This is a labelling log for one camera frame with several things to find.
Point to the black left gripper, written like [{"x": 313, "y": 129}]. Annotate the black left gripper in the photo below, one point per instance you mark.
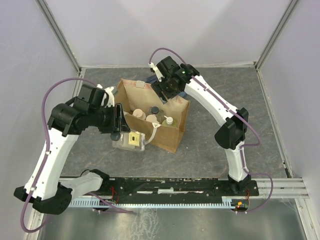
[{"x": 119, "y": 124}]

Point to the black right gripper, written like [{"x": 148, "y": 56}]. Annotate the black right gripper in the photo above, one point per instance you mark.
[{"x": 158, "y": 87}]

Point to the clear bottle black cap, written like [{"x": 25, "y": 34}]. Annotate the clear bottle black cap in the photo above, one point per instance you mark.
[
  {"x": 132, "y": 141},
  {"x": 158, "y": 112}
]

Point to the cream jar with lid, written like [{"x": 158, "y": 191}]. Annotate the cream jar with lid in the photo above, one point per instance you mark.
[{"x": 138, "y": 113}]

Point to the brown canvas tote bag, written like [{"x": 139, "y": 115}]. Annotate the brown canvas tote bag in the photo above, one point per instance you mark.
[{"x": 134, "y": 95}]

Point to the small green pump bottle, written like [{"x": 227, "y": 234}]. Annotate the small green pump bottle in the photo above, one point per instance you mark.
[{"x": 169, "y": 122}]

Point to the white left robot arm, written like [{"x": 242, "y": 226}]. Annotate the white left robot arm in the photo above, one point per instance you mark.
[{"x": 44, "y": 190}]

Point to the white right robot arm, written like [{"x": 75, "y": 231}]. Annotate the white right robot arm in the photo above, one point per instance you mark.
[{"x": 231, "y": 120}]

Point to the blue and striped clothes pile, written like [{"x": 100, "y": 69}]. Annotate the blue and striped clothes pile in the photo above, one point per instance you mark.
[{"x": 151, "y": 79}]

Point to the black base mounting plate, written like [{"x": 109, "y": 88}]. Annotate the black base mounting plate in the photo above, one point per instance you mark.
[{"x": 107, "y": 190}]

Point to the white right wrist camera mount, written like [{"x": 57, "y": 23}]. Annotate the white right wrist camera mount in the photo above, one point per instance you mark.
[{"x": 156, "y": 70}]

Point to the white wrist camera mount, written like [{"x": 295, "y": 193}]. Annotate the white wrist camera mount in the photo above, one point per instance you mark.
[
  {"x": 156, "y": 70},
  {"x": 108, "y": 99}
]

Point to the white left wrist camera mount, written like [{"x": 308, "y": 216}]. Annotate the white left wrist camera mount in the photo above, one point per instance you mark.
[{"x": 108, "y": 99}]

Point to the light blue cable duct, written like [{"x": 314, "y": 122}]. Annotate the light blue cable duct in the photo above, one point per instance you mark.
[{"x": 93, "y": 202}]

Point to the aluminium frame rail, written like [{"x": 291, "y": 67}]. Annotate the aluminium frame rail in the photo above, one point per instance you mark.
[{"x": 260, "y": 187}]

